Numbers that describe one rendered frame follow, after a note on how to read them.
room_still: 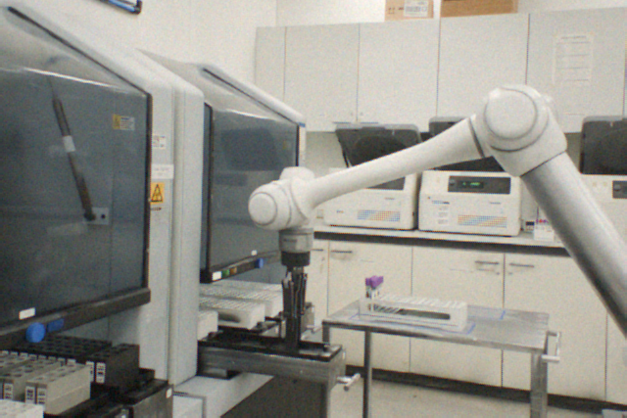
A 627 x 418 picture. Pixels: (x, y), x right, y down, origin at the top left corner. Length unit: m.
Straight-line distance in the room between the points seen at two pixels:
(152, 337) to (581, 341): 2.79
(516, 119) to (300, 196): 0.50
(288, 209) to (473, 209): 2.47
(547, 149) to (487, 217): 2.50
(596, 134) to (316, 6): 2.07
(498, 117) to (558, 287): 2.61
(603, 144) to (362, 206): 1.41
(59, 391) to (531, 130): 0.97
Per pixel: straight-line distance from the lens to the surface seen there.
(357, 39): 4.36
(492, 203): 3.84
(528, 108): 1.32
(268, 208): 1.45
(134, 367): 1.47
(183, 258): 1.60
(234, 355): 1.69
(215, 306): 1.89
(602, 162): 4.27
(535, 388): 1.87
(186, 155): 1.59
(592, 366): 3.95
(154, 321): 1.53
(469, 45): 4.21
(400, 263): 3.94
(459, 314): 1.91
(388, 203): 3.92
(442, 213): 3.87
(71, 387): 1.32
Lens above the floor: 1.26
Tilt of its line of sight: 1 degrees down
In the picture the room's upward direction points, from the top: 2 degrees clockwise
